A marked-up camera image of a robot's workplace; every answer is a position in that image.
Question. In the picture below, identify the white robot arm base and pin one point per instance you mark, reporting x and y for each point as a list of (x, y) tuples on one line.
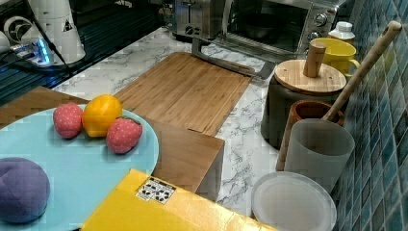
[(46, 35)]

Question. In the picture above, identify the stainless steel toaster oven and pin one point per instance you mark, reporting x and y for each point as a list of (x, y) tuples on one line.
[(285, 26)]

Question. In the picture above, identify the bamboo cutting board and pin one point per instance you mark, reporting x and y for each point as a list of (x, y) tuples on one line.
[(185, 92)]

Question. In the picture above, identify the wooden knife block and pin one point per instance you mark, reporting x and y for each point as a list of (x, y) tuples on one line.
[(188, 159)]

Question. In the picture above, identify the right pink toy strawberry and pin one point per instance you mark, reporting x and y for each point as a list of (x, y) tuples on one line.
[(123, 134)]

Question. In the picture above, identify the pink toy strawberry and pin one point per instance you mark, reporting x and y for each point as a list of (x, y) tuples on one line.
[(123, 134), (67, 120)]

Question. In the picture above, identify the dark canister with wooden lid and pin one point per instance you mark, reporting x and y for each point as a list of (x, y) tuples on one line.
[(289, 84)]

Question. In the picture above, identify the yellow toy fruit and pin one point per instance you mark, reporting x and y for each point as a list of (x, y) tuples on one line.
[(99, 114)]

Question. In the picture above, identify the yellow box with label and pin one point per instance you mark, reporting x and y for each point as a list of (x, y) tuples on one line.
[(144, 203)]

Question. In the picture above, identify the frosted plastic cup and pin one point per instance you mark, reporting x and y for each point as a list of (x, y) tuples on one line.
[(319, 150)]

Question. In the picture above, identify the light blue plate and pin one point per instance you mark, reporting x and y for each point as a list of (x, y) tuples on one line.
[(81, 171)]

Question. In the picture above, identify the left pink toy strawberry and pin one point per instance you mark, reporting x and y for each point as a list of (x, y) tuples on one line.
[(67, 120)]

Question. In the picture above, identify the yellow mug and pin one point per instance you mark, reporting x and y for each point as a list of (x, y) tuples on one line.
[(339, 54)]

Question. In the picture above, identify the white cap bottle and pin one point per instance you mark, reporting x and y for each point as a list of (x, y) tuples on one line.
[(342, 31)]

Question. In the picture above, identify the purple plush ball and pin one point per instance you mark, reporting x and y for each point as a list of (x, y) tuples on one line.
[(24, 190)]

